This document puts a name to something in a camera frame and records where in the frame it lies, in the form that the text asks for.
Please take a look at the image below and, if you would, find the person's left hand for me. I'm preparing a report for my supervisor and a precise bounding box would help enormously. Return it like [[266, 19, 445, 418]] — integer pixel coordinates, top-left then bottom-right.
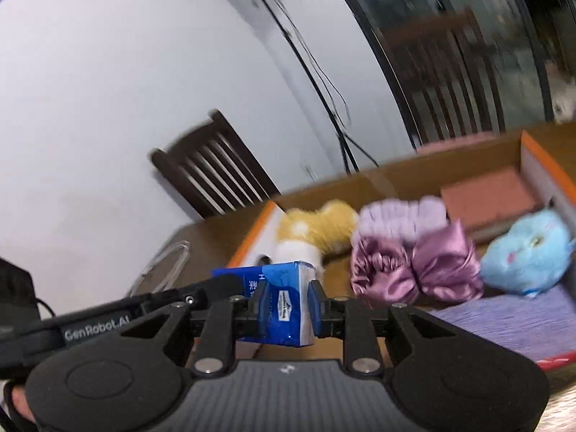
[[2, 380, 37, 424]]

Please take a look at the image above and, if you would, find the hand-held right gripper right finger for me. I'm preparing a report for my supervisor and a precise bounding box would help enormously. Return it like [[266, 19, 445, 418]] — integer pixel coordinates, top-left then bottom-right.
[[308, 280, 459, 376]]

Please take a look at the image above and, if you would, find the pink seat cushion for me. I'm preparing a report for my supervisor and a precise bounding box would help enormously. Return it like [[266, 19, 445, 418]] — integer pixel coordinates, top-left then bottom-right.
[[416, 132, 501, 154]]

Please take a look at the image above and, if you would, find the black hanging cable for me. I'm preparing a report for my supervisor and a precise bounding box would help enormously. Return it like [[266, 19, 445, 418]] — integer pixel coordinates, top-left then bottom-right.
[[270, 0, 352, 132]]

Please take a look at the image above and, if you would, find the yellow white plush toy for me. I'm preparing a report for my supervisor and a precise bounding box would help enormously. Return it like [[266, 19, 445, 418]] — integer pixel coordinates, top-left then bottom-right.
[[275, 200, 361, 280]]

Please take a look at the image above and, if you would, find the white looped cable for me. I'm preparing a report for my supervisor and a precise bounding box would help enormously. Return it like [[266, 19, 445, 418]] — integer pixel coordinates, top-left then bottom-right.
[[130, 239, 192, 298]]

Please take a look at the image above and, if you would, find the white fluffy pet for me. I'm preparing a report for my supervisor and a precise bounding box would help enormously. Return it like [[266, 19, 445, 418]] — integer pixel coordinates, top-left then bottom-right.
[[546, 64, 576, 123]]

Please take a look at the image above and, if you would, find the pink sponge block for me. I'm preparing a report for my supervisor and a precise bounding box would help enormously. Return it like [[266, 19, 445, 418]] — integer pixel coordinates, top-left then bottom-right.
[[440, 166, 541, 233]]

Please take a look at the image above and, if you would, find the purple satin scrunchie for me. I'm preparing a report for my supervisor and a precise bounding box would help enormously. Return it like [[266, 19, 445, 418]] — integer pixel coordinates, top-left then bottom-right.
[[350, 220, 485, 305]]

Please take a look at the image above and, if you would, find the dark wooden slat chair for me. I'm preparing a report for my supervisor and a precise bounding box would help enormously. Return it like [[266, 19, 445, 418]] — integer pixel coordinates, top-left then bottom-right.
[[150, 109, 282, 221]]

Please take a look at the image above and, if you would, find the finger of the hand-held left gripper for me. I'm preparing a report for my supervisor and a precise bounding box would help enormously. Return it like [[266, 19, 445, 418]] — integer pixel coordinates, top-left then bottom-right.
[[148, 274, 246, 315]]

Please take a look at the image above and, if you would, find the lavender fuzzy headband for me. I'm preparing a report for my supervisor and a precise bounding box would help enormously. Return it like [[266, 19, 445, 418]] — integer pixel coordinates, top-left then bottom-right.
[[355, 195, 451, 247]]

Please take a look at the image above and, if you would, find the brown wooden cushioned chair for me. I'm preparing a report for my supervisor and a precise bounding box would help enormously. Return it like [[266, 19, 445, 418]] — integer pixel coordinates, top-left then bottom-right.
[[382, 6, 507, 150]]

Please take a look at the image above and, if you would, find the purple knitted cloth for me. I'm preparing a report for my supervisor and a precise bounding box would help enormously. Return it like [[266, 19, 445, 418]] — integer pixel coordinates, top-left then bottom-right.
[[423, 285, 576, 361]]

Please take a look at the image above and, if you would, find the black tripod stand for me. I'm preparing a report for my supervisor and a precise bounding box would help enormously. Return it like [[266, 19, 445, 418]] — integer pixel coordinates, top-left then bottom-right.
[[224, 0, 381, 174]]

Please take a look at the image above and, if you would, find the light blue plush toy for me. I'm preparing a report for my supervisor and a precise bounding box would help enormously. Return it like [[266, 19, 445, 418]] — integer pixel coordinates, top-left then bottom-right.
[[479, 208, 575, 300]]

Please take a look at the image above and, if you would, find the blue tissue pack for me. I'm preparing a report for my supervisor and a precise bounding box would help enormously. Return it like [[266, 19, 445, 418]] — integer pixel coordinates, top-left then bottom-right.
[[211, 260, 318, 348]]

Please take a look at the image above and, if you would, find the orange white cardboard box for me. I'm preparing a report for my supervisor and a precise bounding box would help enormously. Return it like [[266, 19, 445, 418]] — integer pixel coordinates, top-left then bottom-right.
[[225, 130, 576, 363]]

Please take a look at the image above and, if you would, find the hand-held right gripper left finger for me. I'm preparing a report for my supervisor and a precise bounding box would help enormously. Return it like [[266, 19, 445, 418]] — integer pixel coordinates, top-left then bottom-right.
[[118, 284, 271, 376]]

